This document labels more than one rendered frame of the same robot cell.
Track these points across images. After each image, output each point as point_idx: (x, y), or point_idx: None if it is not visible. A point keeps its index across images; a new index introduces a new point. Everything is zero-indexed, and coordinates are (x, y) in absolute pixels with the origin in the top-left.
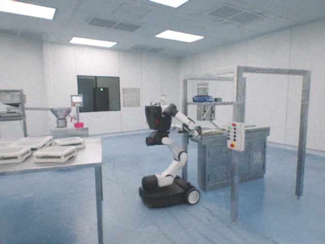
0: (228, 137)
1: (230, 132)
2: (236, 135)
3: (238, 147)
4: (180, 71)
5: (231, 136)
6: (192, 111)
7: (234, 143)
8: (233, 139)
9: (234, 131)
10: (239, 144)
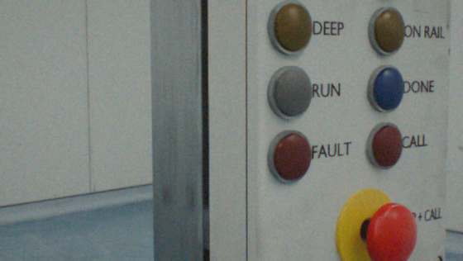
0: (283, 135)
1: (313, 41)
2: (406, 74)
3: (430, 234)
4: None
5: (339, 101)
6: None
7: (387, 196)
8: (386, 141)
9: (395, 11)
10: (435, 179)
